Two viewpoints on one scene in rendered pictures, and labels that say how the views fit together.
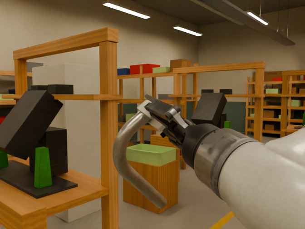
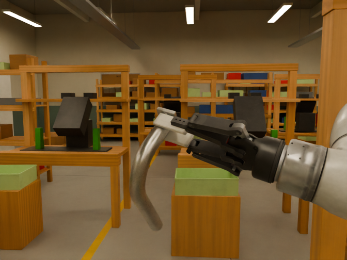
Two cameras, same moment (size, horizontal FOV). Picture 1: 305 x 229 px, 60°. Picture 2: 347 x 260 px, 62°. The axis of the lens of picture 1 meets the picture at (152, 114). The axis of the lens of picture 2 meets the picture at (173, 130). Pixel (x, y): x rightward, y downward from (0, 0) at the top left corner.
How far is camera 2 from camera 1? 0.35 m
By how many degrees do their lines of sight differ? 36
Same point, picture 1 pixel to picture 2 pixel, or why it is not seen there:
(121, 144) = (146, 166)
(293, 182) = not seen: outside the picture
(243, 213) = not seen: outside the picture
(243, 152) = (335, 157)
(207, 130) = (278, 142)
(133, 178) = (147, 204)
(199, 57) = (36, 52)
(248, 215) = not seen: outside the picture
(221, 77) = (66, 78)
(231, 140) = (315, 149)
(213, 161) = (309, 168)
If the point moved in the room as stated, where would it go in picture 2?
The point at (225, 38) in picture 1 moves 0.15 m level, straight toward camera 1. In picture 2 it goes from (68, 34) to (68, 33)
